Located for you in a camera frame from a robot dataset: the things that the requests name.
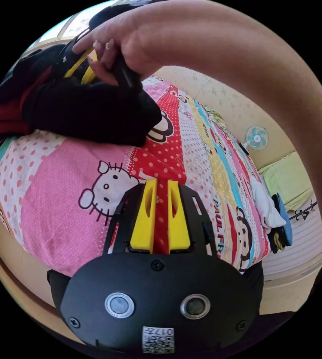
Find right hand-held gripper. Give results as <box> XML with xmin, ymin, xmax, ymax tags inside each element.
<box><xmin>53</xmin><ymin>3</ymin><xmax>144</xmax><ymax>91</ymax></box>

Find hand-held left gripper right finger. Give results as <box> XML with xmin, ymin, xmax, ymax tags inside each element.
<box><xmin>167</xmin><ymin>180</ymin><xmax>191</xmax><ymax>250</ymax></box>

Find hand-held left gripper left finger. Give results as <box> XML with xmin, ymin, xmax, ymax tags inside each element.
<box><xmin>129</xmin><ymin>179</ymin><xmax>158</xmax><ymax>251</ymax></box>

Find black long pants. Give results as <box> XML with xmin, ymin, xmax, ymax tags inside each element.
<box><xmin>20</xmin><ymin>50</ymin><xmax>163</xmax><ymax>148</ymax></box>

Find person's right forearm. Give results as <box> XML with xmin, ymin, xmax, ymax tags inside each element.
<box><xmin>147</xmin><ymin>0</ymin><xmax>322</xmax><ymax>261</ymax></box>

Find person's right hand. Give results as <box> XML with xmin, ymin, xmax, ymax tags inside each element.
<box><xmin>72</xmin><ymin>10</ymin><xmax>168</xmax><ymax>86</ymax></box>

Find window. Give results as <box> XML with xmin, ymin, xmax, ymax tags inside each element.
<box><xmin>36</xmin><ymin>11</ymin><xmax>116</xmax><ymax>44</ymax></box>

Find white and blue clothes pile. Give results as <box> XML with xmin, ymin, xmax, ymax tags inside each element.
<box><xmin>250</xmin><ymin>177</ymin><xmax>294</xmax><ymax>255</ymax></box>

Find bed with cartoon printed sheet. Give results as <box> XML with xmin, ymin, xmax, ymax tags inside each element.
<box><xmin>0</xmin><ymin>75</ymin><xmax>271</xmax><ymax>277</ymax></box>

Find red and black clothes pile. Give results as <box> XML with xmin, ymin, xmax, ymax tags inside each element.
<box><xmin>0</xmin><ymin>50</ymin><xmax>55</xmax><ymax>153</ymax></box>

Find small teal fan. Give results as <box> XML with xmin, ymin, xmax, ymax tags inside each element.
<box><xmin>242</xmin><ymin>125</ymin><xmax>270</xmax><ymax>155</ymax></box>

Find light green cushion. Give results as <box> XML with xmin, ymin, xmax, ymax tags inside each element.
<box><xmin>257</xmin><ymin>151</ymin><xmax>315</xmax><ymax>211</ymax></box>

